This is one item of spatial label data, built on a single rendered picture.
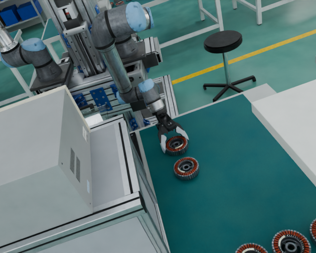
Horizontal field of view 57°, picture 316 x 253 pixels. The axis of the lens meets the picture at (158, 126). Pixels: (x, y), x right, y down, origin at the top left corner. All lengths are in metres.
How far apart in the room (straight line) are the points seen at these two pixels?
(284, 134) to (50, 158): 0.57
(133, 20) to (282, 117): 0.72
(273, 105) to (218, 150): 0.58
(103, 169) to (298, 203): 0.70
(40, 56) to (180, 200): 1.14
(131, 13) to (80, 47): 0.71
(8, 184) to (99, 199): 0.25
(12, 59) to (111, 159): 1.12
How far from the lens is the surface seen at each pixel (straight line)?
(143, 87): 1.39
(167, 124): 1.34
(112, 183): 0.89
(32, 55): 1.85
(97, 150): 1.03
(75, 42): 1.89
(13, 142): 0.90
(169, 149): 1.40
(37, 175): 0.75
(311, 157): 0.72
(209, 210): 1.19
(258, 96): 1.67
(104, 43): 1.32
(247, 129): 1.47
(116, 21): 1.27
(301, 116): 0.82
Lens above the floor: 1.74
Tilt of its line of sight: 38 degrees down
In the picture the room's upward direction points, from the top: 20 degrees counter-clockwise
